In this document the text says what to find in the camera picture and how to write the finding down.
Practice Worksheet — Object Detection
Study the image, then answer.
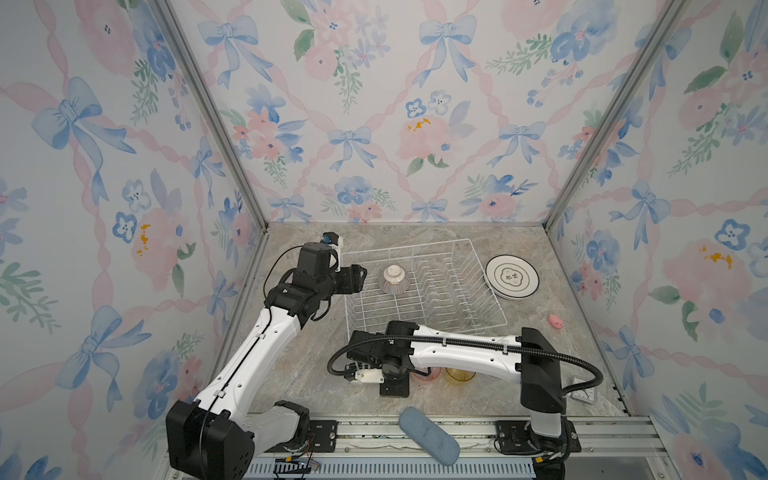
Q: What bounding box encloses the striped ceramic bowl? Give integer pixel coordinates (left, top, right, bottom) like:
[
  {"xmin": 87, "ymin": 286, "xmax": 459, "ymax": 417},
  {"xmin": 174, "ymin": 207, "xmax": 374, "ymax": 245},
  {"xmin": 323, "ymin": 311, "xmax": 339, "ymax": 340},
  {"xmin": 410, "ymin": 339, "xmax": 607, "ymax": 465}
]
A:
[{"xmin": 379, "ymin": 264, "xmax": 410, "ymax": 296}]

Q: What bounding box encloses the yellow plastic cup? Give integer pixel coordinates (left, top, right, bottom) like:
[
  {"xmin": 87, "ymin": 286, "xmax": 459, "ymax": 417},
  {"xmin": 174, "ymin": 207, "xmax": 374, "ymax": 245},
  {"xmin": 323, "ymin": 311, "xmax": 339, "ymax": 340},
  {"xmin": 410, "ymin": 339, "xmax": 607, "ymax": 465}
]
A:
[{"xmin": 444, "ymin": 368, "xmax": 477, "ymax": 385}]

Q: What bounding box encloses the plain white plate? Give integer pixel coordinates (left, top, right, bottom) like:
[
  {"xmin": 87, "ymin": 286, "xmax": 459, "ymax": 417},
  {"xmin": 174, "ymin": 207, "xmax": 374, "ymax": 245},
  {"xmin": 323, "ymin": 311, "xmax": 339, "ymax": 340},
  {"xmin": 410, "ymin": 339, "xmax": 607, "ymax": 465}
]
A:
[{"xmin": 485, "ymin": 254, "xmax": 540, "ymax": 300}]

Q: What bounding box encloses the pink plastic cup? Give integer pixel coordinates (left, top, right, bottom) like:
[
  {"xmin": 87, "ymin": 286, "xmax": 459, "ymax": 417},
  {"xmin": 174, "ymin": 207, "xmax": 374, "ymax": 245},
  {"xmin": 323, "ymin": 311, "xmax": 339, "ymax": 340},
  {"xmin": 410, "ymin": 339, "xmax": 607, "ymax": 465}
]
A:
[{"xmin": 411, "ymin": 368, "xmax": 442, "ymax": 385}]

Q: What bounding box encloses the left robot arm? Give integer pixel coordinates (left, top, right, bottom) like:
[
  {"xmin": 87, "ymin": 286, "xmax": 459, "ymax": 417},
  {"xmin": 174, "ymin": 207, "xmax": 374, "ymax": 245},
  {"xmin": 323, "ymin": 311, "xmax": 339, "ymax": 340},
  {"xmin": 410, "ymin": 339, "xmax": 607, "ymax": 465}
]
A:
[{"xmin": 165, "ymin": 232, "xmax": 367, "ymax": 479}]

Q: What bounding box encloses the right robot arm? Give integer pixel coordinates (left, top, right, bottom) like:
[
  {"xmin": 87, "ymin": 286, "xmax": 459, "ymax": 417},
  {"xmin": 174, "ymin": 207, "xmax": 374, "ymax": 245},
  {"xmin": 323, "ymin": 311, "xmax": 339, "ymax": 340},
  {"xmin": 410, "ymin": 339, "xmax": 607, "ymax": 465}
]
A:
[{"xmin": 341, "ymin": 321, "xmax": 569, "ymax": 451}]

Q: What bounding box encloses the pink pig toy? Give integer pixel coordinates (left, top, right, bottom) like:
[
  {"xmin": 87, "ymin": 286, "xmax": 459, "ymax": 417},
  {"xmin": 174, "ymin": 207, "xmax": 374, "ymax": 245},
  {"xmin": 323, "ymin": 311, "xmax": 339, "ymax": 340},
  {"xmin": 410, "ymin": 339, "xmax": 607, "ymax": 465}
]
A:
[{"xmin": 547, "ymin": 314, "xmax": 565, "ymax": 330}]

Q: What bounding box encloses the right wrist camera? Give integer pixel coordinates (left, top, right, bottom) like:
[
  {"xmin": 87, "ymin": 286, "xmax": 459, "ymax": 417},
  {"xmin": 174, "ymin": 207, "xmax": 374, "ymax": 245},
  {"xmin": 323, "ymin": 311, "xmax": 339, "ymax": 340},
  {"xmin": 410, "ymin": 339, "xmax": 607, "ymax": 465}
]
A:
[{"xmin": 353, "ymin": 368, "xmax": 385, "ymax": 384}]

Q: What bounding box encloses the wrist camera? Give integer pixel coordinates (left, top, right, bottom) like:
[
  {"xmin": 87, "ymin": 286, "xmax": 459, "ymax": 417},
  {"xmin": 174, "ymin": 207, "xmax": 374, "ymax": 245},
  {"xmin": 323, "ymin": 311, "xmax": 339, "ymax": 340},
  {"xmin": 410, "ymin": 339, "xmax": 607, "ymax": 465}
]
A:
[
  {"xmin": 321, "ymin": 232, "xmax": 343, "ymax": 271},
  {"xmin": 353, "ymin": 368, "xmax": 385, "ymax": 384}
]

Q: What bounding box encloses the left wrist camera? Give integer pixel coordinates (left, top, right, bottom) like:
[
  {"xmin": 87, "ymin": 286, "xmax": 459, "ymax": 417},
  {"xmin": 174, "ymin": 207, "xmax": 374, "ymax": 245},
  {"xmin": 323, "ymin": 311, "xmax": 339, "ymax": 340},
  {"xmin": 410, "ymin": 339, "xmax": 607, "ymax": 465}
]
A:
[{"xmin": 321, "ymin": 232, "xmax": 343, "ymax": 271}]

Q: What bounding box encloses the aluminium front rail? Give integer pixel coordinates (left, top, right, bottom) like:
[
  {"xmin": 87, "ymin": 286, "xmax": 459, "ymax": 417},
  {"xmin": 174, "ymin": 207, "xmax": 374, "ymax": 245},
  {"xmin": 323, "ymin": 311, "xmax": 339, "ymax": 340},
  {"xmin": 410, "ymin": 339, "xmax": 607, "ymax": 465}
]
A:
[{"xmin": 161, "ymin": 415, "xmax": 667, "ymax": 480}]

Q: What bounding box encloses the white wire dish rack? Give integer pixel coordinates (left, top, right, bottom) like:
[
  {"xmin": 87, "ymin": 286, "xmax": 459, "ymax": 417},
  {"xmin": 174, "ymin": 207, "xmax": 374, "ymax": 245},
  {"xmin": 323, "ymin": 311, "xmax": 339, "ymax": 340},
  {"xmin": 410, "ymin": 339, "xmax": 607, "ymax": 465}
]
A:
[{"xmin": 342, "ymin": 239, "xmax": 508, "ymax": 336}]

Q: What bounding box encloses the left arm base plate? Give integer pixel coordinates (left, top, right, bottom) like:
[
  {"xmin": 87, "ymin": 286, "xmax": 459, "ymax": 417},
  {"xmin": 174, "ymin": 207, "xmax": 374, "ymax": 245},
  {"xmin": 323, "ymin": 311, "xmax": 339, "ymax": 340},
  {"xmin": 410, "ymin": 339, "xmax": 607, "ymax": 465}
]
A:
[{"xmin": 268, "ymin": 420, "xmax": 339, "ymax": 456}]

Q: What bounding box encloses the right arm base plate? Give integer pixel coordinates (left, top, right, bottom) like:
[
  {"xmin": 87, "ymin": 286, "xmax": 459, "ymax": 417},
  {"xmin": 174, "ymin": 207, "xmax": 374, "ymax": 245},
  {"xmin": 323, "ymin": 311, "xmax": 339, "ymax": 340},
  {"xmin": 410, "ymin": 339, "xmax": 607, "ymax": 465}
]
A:
[{"xmin": 494, "ymin": 417, "xmax": 582, "ymax": 456}]

